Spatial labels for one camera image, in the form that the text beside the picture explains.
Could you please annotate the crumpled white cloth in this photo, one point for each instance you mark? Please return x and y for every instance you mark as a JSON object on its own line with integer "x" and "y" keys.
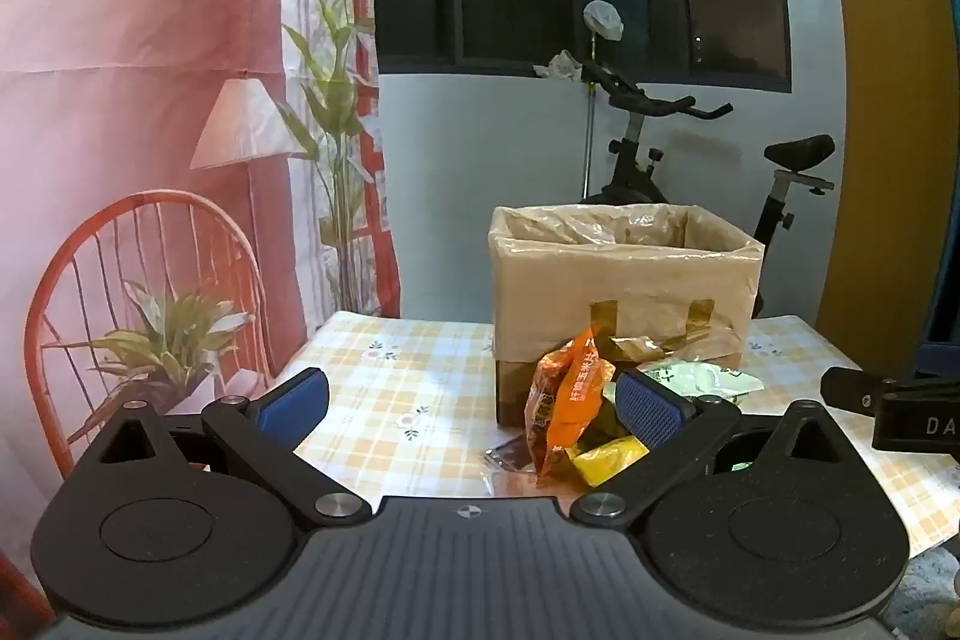
{"x": 556, "y": 64}

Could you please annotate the checked floral tablecloth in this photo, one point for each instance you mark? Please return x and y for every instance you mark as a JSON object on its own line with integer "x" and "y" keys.
{"x": 405, "y": 377}

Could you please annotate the orange snack packet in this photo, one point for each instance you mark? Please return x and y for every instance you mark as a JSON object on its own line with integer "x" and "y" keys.
{"x": 574, "y": 400}

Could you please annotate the green and white snack packet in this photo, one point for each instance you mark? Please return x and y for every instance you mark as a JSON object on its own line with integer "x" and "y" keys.
{"x": 705, "y": 379}

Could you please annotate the blue curtain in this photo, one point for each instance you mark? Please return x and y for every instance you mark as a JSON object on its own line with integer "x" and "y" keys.
{"x": 946, "y": 123}

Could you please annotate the plastic-lined cardboard box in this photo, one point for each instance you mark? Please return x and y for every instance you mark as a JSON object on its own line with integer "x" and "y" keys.
{"x": 615, "y": 280}

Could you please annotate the yellow snack packet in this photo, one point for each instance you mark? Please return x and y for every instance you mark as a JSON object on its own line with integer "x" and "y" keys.
{"x": 607, "y": 460}

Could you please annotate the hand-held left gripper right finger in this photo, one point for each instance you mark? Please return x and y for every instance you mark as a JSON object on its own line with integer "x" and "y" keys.
{"x": 651, "y": 413}

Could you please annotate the yellow wooden door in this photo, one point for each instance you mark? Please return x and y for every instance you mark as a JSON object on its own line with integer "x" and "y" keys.
{"x": 870, "y": 85}

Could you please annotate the printed wall cloth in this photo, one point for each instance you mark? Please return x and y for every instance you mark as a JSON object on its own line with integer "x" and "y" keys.
{"x": 112, "y": 48}

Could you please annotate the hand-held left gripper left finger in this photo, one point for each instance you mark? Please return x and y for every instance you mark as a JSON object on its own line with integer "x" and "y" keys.
{"x": 294, "y": 404}

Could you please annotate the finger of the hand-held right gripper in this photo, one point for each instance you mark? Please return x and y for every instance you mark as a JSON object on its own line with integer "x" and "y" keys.
{"x": 851, "y": 391}

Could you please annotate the clear plastic wrapper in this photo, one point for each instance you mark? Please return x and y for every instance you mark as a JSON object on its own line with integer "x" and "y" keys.
{"x": 504, "y": 464}

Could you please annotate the black exercise bike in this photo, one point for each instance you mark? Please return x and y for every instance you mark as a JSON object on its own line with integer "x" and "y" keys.
{"x": 637, "y": 160}

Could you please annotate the grey fluffy rug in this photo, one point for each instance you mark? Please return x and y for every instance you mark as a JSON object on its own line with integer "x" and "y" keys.
{"x": 930, "y": 595}

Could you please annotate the metal pole with white bag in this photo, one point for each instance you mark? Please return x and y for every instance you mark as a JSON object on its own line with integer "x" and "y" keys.
{"x": 602, "y": 16}

